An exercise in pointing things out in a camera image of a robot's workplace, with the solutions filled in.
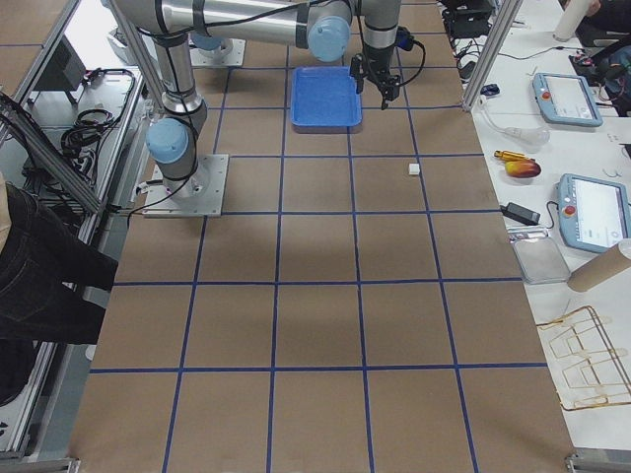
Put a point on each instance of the white paper roll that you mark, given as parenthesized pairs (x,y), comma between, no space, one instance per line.
(573,13)

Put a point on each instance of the lower teach pendant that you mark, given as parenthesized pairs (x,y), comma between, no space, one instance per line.
(594,214)

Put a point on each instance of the gold wire rack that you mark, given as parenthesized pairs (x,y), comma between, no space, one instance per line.
(587,368)

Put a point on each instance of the person in black jeans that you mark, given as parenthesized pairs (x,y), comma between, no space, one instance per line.
(39,258)

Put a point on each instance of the aluminium frame post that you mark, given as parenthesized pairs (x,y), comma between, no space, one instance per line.
(490,50)

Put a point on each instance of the teach pendant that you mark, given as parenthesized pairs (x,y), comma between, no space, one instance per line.
(565,100)
(594,214)

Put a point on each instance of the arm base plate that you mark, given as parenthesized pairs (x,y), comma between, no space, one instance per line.
(202,195)
(228,53)

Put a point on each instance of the clear light bulb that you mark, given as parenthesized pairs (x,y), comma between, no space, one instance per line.
(535,137)

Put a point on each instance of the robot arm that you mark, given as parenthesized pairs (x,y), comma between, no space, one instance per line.
(216,31)

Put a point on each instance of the blue plastic tray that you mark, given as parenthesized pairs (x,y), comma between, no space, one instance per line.
(324,99)

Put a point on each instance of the black power adapter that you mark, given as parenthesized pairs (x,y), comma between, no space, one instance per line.
(520,214)

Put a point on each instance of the red yellow mango toy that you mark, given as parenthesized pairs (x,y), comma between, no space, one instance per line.
(525,168)

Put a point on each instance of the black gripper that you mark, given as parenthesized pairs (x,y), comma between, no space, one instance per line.
(378,59)

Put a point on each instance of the upper teach pendant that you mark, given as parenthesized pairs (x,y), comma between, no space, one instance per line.
(565,100)

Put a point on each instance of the cardboard tube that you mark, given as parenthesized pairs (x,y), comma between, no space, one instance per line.
(601,268)

